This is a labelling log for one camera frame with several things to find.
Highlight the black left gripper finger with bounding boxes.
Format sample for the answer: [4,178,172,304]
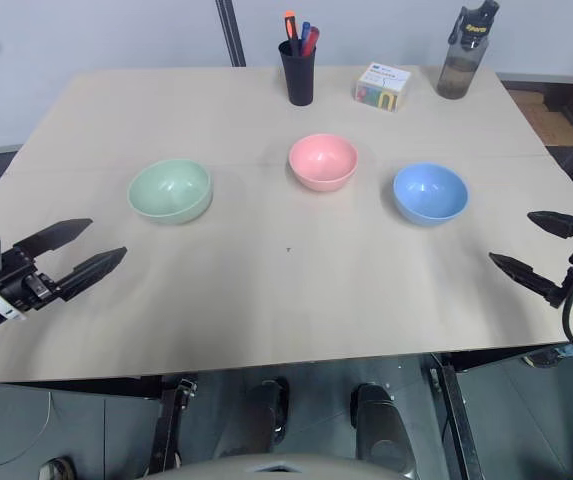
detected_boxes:
[57,245,129,303]
[13,217,94,265]

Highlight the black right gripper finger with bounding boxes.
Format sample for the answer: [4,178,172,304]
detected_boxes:
[488,251,566,308]
[526,209,573,240]

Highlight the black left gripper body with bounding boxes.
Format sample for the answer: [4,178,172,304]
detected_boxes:
[0,244,64,315]

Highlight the brown cardboard box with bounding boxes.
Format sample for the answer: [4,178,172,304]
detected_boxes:
[507,88,573,148]

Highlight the green bowl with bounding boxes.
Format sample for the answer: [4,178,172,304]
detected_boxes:
[126,158,214,226]

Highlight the blue bowl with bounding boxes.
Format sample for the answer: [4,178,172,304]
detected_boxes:
[392,162,469,228]

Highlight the black table leg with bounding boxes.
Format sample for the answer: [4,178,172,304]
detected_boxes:
[429,351,486,480]
[146,376,200,479]

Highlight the smoky grey water bottle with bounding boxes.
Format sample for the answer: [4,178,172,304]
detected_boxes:
[435,0,501,101]

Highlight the dark rounded robot foot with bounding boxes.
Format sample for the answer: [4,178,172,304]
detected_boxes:
[349,381,413,474]

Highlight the clear box of coloured clips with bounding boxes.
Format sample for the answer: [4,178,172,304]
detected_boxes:
[354,61,414,115]

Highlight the pink red bowl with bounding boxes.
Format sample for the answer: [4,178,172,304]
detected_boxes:
[288,133,359,193]

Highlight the black upright pole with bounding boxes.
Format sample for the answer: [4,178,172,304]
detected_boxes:
[214,0,248,68]

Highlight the grey robot torso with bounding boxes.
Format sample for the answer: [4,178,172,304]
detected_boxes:
[143,451,420,480]

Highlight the black pen cup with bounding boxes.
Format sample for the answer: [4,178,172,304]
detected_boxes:
[278,40,318,107]

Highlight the red marker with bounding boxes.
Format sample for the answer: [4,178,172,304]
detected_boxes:
[301,27,321,56]

